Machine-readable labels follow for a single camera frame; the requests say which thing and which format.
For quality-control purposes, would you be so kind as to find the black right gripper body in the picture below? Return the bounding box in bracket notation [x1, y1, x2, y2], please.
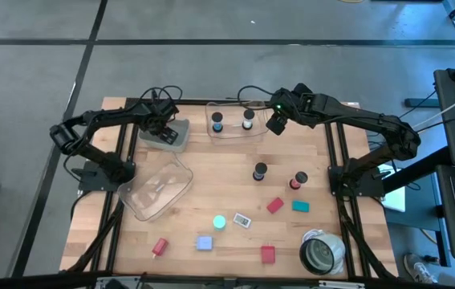
[267, 83, 307, 121]

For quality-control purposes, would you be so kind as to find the teal rectangular block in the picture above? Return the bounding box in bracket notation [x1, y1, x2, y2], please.
[291, 200, 311, 214]

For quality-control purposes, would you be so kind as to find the person's shoe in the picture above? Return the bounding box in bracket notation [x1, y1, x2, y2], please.
[403, 252, 439, 284]

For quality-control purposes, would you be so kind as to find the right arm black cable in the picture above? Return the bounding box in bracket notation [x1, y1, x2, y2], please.
[237, 84, 276, 112]

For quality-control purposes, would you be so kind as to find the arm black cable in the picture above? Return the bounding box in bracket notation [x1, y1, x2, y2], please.
[138, 84, 184, 106]
[237, 84, 276, 112]

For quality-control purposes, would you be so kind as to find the small white digital thermometer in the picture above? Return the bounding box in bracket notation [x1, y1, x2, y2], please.
[232, 212, 252, 230]

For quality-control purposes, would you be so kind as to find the black aluminium table frame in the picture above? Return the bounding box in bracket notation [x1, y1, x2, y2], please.
[60, 96, 399, 282]

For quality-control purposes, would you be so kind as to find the clear plastic hourglass tray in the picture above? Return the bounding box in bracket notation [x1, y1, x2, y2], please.
[205, 100, 270, 146]

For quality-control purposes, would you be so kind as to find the black crossbeam with brackets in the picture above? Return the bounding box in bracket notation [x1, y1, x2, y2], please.
[0, 269, 455, 289]

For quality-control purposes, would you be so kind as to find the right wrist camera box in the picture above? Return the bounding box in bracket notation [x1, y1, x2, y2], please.
[266, 112, 290, 136]

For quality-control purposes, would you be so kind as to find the red rectangular block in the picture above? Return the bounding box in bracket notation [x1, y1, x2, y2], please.
[266, 196, 285, 215]

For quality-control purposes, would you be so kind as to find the translucent grey plastic bin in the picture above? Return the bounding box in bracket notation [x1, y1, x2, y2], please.
[138, 116, 191, 153]

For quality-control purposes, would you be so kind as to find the lavender cube charger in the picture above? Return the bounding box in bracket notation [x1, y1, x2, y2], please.
[196, 235, 214, 252]

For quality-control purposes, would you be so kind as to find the black desk foot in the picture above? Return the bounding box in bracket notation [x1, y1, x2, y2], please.
[404, 97, 441, 108]

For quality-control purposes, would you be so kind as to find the long white cable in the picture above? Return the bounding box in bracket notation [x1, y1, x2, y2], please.
[411, 84, 455, 130]

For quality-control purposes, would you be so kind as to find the black diagonal pole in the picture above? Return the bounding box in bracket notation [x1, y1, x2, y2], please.
[381, 146, 453, 193]

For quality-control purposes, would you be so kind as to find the small red bottle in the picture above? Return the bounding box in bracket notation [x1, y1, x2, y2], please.
[151, 237, 169, 260]

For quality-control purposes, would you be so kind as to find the large clear plastic tray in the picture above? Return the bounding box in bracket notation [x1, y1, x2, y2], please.
[116, 151, 194, 222]

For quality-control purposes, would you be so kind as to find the red plug charger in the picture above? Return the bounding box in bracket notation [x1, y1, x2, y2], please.
[260, 242, 276, 265]

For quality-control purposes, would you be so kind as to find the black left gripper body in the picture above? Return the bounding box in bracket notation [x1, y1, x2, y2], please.
[145, 99, 181, 132]

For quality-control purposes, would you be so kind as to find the grey blue side table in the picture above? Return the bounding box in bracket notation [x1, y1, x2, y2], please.
[385, 172, 453, 268]

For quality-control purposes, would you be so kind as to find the white paper sheet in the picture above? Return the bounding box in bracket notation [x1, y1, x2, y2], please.
[379, 163, 407, 214]

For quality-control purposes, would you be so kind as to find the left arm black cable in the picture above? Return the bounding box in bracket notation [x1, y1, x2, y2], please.
[138, 84, 184, 106]

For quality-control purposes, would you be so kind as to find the black spice bottle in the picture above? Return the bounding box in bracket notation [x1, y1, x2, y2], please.
[252, 161, 269, 182]

